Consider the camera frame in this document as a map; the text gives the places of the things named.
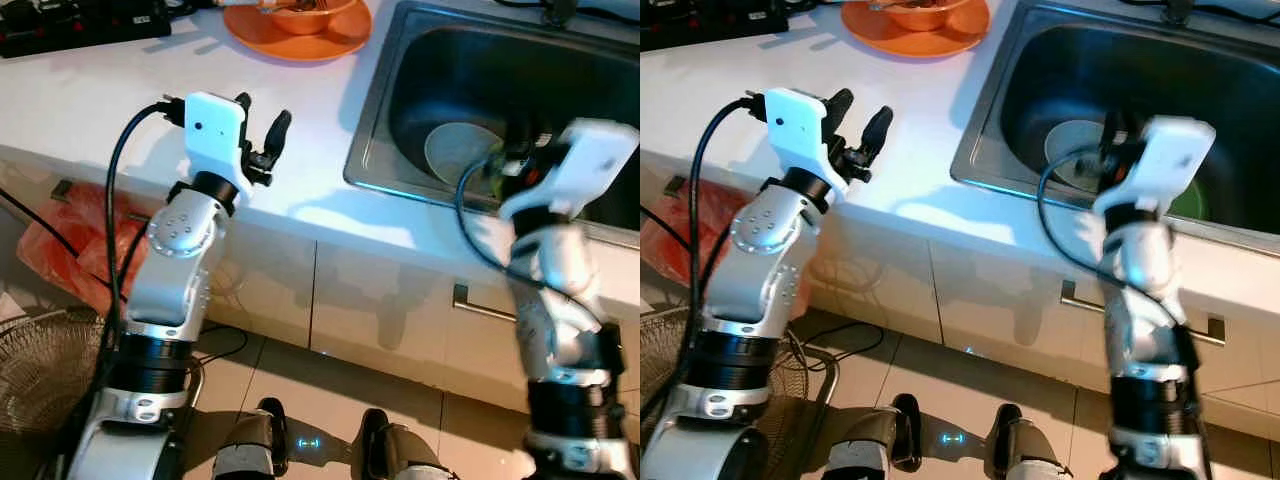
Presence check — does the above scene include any orange plastic plate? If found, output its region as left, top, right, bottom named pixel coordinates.
left=222, top=0, right=373, bottom=63
left=840, top=0, right=991, bottom=58

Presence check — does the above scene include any orange plastic bowl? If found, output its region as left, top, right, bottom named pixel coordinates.
left=882, top=0, right=973, bottom=32
left=262, top=0, right=359, bottom=36

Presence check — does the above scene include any stainless steel sink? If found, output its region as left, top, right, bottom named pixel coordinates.
left=950, top=0, right=1280, bottom=256
left=343, top=0, right=641, bottom=231

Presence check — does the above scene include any black power strip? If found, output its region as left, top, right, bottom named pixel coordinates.
left=640, top=0, right=791, bottom=51
left=0, top=0, right=173, bottom=58

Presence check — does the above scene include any red plastic bag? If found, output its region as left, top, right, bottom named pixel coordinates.
left=640, top=180, right=746, bottom=291
left=18, top=182, right=151, bottom=316

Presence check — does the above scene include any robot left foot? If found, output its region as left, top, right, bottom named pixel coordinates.
left=830, top=393, right=923, bottom=480
left=212, top=398, right=291, bottom=480

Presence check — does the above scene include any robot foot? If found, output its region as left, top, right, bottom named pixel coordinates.
left=212, top=398, right=291, bottom=480
left=350, top=408, right=451, bottom=480
left=985, top=403, right=1076, bottom=480
left=830, top=393, right=923, bottom=480

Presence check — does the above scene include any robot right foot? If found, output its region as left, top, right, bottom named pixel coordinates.
left=985, top=403, right=1076, bottom=480
left=350, top=408, right=451, bottom=480

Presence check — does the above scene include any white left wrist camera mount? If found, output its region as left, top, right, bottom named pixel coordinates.
left=185, top=92, right=251, bottom=196
left=765, top=88, right=836, bottom=196

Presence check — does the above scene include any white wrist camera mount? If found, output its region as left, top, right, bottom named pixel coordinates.
left=1093, top=115, right=1216, bottom=216
left=185, top=92, right=251, bottom=196
left=765, top=88, right=836, bottom=196
left=500, top=118, right=641, bottom=221

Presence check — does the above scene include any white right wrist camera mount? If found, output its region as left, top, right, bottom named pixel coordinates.
left=500, top=118, right=641, bottom=221
left=1093, top=115, right=1216, bottom=216

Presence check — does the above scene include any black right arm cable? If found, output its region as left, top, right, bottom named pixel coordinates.
left=455, top=160, right=601, bottom=321
left=1035, top=148, right=1191, bottom=331

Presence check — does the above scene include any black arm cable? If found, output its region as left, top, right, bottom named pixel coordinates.
left=1035, top=148, right=1191, bottom=331
left=685, top=95, right=771, bottom=401
left=455, top=160, right=601, bottom=321
left=100, top=98, right=191, bottom=401

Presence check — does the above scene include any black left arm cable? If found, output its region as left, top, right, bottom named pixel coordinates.
left=685, top=95, right=771, bottom=401
left=100, top=98, right=191, bottom=401

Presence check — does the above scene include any black counter cable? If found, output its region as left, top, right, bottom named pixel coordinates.
left=1110, top=0, right=1280, bottom=26
left=490, top=0, right=641, bottom=26

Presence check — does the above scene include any wire grille floor fan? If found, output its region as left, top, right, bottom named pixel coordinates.
left=0, top=305, right=206, bottom=480
left=640, top=308, right=836, bottom=431

